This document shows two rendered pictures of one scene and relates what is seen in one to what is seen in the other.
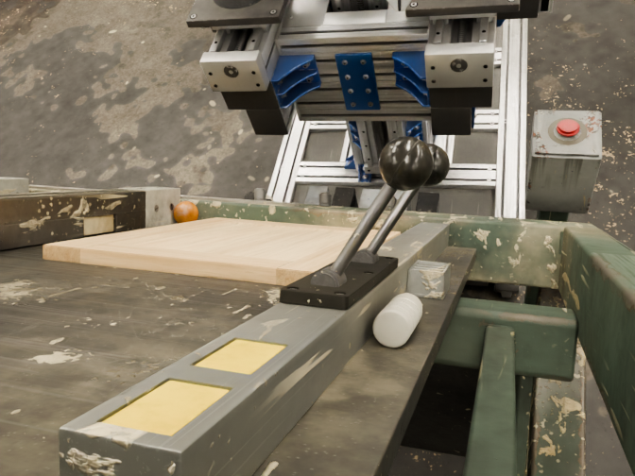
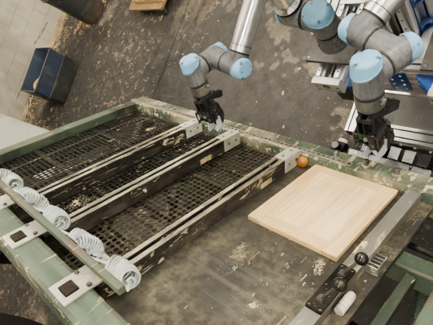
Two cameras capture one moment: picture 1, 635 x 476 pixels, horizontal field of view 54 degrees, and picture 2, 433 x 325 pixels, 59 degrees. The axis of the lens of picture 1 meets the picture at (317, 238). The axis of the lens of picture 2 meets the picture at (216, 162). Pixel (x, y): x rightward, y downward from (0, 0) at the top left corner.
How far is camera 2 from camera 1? 0.85 m
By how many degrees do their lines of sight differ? 36
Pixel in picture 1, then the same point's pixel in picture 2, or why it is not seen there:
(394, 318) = (339, 310)
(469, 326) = (399, 269)
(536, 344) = (424, 284)
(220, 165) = not seen: hidden behind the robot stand
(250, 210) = (330, 164)
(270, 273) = (319, 250)
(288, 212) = (346, 169)
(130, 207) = (278, 169)
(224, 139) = not seen: hidden behind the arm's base
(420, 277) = (369, 267)
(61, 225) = (253, 191)
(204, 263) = (298, 240)
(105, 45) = not seen: outside the picture
